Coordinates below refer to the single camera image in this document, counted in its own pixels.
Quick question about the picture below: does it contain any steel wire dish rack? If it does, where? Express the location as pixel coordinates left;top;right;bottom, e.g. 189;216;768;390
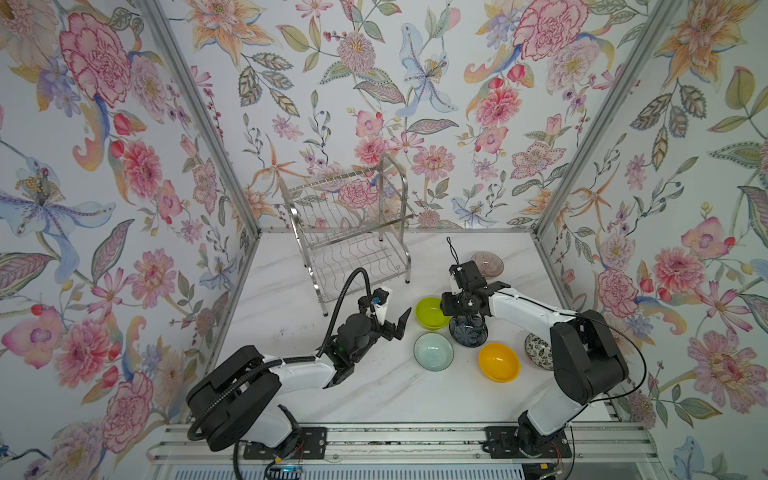
278;153;415;316

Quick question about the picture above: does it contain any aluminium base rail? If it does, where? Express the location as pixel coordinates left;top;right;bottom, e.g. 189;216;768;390
148;422;659;466

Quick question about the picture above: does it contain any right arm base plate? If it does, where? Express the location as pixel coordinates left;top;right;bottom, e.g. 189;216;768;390
482;425;573;460

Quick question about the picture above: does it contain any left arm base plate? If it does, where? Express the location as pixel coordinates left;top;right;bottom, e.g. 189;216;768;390
242;427;328;461

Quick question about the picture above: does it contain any pale teal glass bowl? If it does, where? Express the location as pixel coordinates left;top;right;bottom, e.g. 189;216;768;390
413;332;454;372

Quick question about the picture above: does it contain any black white floral bowl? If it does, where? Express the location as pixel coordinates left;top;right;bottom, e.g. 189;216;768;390
524;333;554;371

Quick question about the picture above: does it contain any lime green bowl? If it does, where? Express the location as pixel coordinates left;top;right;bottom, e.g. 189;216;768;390
415;297;451;331

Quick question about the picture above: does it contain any yellow bowl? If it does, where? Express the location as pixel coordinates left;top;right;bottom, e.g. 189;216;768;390
478;343;521;383

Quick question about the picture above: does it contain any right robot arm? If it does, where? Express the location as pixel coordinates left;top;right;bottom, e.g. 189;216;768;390
441;261;629;457

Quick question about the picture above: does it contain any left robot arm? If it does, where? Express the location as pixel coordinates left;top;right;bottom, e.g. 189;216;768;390
186;310;411;457

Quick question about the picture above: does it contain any pink striped bowl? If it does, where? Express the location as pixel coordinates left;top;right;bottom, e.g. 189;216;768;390
471;251;504;279

